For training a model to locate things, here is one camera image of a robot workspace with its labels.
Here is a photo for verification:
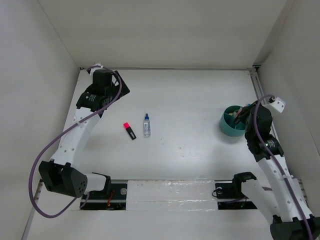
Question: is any pink and black highlighter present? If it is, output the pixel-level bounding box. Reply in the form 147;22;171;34
123;122;137;140

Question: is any clear spray bottle blue cap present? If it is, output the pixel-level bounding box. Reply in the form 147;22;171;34
143;113;151;138

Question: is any blue and black highlighter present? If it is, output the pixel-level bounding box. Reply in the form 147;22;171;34
234;104;252;125

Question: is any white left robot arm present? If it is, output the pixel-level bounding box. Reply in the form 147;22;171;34
38;67;130;199

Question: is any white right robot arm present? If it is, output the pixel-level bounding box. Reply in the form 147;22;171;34
231;97;320;240

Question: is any teal round divided organizer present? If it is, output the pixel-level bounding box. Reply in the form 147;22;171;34
219;105;246;137

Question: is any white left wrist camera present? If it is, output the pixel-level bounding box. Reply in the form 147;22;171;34
86;62;105;76

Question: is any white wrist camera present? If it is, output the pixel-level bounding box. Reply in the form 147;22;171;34
264;97;286;115
86;62;105;76

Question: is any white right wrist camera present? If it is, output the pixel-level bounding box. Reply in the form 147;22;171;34
264;97;286;115

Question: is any aluminium rail at right edge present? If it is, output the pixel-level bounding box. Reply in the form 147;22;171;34
249;65;291;176

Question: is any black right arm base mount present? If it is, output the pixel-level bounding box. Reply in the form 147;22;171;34
211;172;257;210

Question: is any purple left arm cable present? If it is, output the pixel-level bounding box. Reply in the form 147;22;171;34
28;65;123;218

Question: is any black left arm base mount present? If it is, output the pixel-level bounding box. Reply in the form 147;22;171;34
80;180;128;211

